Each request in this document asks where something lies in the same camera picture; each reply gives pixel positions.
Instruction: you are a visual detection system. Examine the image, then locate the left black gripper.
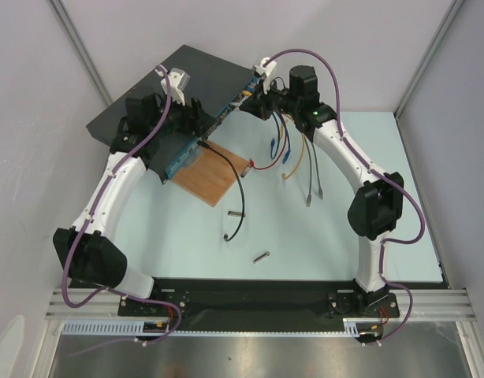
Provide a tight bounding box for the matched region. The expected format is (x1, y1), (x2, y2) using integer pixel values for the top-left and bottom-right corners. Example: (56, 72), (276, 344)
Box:
(148, 91), (216, 138)

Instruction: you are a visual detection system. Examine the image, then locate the blue patch cable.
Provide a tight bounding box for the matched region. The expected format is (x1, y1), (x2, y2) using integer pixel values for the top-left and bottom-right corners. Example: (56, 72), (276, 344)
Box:
(268, 114), (282, 151)
(281, 116), (293, 163)

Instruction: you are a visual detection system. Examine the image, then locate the long grey patch cable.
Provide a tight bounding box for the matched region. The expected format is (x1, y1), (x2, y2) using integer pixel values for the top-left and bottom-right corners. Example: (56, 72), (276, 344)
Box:
(304, 139), (318, 207)

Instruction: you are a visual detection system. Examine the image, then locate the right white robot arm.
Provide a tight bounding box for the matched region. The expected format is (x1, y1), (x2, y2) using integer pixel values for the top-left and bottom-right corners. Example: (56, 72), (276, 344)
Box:
(240, 61), (404, 317)

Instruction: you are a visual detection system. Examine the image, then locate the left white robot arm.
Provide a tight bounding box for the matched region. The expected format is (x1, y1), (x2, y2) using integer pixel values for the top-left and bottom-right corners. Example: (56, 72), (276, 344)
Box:
(53, 91), (215, 315)

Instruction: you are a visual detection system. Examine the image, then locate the wooden board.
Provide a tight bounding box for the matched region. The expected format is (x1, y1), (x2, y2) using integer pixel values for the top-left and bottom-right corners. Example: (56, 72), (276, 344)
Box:
(172, 146), (236, 207)

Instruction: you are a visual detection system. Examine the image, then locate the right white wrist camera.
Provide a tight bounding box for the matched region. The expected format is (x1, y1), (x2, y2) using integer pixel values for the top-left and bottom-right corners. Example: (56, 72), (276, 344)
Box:
(253, 57), (277, 95)

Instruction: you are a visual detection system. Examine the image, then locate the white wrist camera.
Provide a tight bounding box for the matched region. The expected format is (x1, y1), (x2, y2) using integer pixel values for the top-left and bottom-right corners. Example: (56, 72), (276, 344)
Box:
(155, 66), (190, 105)
(253, 57), (277, 95)

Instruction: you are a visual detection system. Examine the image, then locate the dark grey network switch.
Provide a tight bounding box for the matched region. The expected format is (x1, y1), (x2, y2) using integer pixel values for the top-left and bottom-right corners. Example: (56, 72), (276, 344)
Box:
(87, 45), (255, 182)

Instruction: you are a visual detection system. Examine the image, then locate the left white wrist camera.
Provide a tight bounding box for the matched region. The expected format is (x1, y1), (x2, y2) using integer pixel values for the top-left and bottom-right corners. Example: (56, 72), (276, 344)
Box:
(155, 66), (190, 105)

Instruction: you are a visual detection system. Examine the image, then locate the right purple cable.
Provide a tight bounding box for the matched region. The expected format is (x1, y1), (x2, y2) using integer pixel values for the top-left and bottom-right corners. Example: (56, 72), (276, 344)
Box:
(262, 48), (426, 347)

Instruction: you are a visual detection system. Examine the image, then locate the purple cable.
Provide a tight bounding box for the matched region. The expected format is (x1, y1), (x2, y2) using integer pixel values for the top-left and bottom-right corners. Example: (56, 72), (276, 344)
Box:
(262, 48), (426, 347)
(61, 65), (184, 349)

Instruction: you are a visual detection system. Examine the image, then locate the red patch cable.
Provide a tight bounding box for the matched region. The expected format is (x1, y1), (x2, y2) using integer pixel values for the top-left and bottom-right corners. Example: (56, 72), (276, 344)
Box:
(249, 116), (289, 172)

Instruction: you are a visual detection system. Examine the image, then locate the blue plugged patch cable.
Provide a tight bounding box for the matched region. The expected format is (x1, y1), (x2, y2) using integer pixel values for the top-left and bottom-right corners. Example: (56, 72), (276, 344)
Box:
(281, 116), (293, 163)

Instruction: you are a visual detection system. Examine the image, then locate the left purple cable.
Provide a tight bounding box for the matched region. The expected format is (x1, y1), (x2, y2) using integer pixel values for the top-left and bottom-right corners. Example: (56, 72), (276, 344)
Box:
(61, 65), (184, 349)

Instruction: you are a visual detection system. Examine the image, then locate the orange plugged patch cable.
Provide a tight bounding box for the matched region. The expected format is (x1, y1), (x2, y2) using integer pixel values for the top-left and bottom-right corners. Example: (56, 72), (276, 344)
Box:
(280, 133), (307, 182)

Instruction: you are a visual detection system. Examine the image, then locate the black cable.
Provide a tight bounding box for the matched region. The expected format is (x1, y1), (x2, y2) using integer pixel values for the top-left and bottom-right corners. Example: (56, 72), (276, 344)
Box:
(198, 140), (247, 243)

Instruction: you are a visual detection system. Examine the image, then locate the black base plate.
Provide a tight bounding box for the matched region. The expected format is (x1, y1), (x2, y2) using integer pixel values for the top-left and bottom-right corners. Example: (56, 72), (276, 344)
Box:
(118, 278), (400, 333)

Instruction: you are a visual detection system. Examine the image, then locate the white cable duct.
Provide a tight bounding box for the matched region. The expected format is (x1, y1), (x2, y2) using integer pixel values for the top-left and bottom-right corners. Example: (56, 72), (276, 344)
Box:
(62, 317), (385, 337)

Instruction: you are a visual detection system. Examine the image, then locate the aluminium rail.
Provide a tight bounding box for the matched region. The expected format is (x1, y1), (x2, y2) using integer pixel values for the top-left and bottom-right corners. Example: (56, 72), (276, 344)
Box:
(45, 289), (476, 322)

